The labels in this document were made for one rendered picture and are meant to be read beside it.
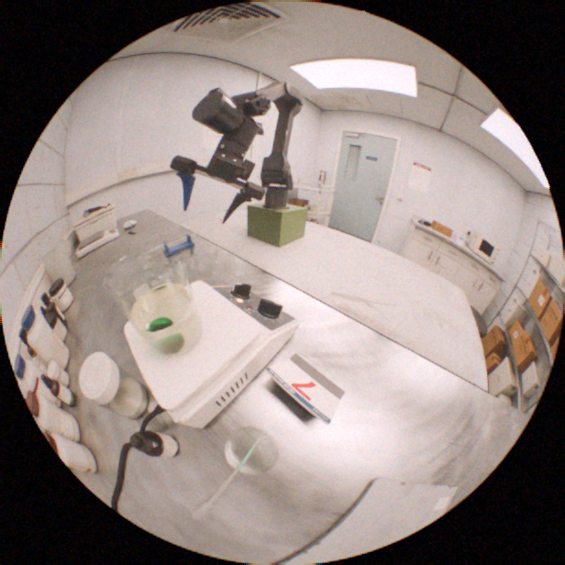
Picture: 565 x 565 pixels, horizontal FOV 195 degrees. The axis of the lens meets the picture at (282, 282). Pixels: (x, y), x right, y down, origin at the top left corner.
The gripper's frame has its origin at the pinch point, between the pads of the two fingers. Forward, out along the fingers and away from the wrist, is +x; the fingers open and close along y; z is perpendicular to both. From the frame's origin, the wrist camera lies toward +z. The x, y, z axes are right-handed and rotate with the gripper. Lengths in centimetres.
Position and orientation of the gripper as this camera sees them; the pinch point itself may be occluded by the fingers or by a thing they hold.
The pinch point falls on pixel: (209, 201)
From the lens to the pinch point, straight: 35.7
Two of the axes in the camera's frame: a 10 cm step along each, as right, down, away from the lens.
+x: -4.6, 7.9, 4.2
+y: 8.4, 2.3, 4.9
